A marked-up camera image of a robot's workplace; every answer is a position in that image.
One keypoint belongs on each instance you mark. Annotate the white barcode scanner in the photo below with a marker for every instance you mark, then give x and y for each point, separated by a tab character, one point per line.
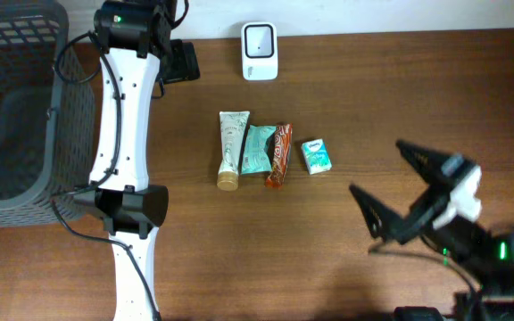
259	51

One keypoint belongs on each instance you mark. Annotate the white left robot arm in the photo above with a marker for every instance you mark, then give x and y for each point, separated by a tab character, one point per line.
137	55

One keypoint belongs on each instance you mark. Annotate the white tube with gold cap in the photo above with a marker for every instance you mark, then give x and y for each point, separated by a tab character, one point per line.
232	131

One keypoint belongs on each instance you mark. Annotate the red snack bar wrapper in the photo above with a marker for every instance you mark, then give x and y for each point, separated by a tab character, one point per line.
281	155

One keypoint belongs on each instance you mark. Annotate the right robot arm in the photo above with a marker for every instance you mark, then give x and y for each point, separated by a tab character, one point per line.
482	259

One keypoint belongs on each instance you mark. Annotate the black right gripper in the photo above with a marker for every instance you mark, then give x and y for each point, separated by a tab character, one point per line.
422	209

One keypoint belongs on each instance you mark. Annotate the small Kleenex tissue pack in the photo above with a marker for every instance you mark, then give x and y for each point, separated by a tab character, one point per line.
316	156

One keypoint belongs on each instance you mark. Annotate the teal snack packet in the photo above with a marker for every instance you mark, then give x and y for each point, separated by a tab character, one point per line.
256	153

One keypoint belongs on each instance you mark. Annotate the grey plastic mesh basket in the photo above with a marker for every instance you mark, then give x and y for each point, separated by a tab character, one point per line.
46	126

